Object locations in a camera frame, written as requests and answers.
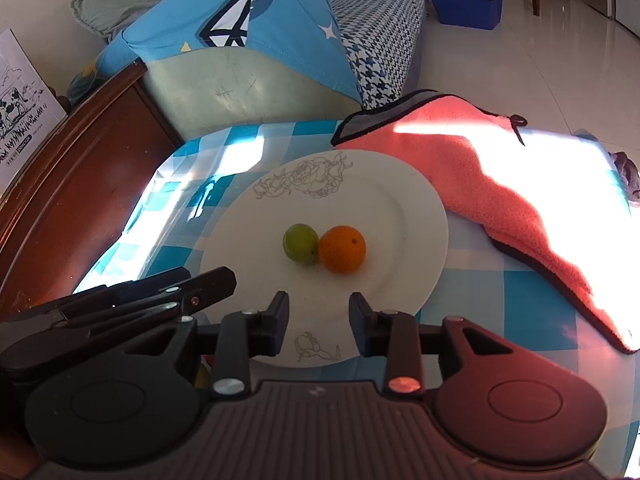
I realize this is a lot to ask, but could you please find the blue white checked tablecloth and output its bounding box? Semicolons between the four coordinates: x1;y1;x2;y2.
72;119;640;476

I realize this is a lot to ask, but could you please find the white plate with line drawing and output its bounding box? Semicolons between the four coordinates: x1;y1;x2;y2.
192;149;449;368

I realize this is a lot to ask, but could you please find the blue white houndstooth sofa cover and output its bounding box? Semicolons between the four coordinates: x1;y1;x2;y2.
322;0;433;111

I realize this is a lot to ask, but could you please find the blue plastic bin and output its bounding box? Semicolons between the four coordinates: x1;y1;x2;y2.
430;0;505;28

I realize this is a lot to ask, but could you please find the pale green pillow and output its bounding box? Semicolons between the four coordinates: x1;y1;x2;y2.
69;0;216;38

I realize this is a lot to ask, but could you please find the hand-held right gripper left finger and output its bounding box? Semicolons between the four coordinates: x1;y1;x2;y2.
120;290;291;396

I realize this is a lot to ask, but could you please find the blue and grey pillow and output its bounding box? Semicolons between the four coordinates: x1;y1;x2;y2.
67;0;363;106

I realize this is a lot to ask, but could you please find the grey cloth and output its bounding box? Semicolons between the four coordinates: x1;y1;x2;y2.
607;150;640;206

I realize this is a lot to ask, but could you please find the pink towel with dark edge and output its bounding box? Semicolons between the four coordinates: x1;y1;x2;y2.
331;89;640;356

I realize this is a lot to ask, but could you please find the dark red wooden bed board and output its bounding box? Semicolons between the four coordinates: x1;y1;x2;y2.
0;60;186;341

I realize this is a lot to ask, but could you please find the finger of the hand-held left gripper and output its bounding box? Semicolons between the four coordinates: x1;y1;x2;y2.
50;266;237;342
75;266;193;306

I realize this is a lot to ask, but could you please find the white carton with cow print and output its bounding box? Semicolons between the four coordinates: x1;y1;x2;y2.
0;28;68;196

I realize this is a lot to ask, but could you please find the small green fruit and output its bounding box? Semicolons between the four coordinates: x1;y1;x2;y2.
283;223;320;266

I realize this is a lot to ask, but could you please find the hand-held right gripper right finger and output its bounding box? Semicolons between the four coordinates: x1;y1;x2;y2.
348;291;518;396

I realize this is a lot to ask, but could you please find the orange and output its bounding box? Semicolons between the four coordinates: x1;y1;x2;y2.
318;225;367;275

